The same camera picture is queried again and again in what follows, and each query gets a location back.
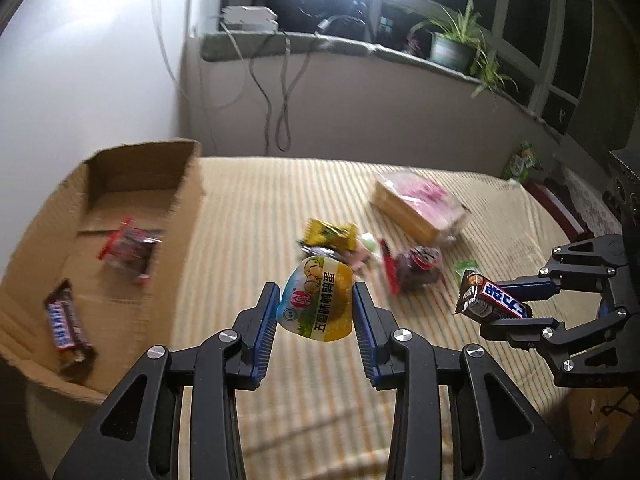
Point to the small brown cardboard carton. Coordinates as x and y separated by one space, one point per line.
592 425

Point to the green candy in clear wrapper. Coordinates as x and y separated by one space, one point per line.
369 245
465 267

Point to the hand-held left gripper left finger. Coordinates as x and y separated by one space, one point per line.
267 330

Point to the black headphones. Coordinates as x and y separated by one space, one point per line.
320 10

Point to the potted spider plant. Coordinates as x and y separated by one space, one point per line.
452 45

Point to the green snack bag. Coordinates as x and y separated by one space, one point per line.
522 162

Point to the dark red wooden bed frame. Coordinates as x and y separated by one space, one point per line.
557 205

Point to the white box device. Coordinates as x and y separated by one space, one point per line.
248 17

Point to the pink snack packet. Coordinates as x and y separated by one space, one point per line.
357 258

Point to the yellow candy packet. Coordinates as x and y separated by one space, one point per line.
327 233

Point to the grey stone window sill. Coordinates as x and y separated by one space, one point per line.
260 45

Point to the yellow quail egg packet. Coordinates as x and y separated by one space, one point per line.
315 300

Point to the striped bed sheet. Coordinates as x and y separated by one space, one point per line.
300 195

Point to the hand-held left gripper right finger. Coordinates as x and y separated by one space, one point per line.
364 330

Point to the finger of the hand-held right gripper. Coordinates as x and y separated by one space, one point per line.
537 288
520 332

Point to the black candy packet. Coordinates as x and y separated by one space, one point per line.
320 251

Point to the cake slice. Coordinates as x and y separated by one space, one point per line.
415 200

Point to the brown chocolate bar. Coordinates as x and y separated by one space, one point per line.
492 297
65 327

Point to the red-edged dark snack packet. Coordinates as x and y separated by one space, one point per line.
131 247
415 267

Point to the cardboard box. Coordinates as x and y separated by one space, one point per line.
125 170

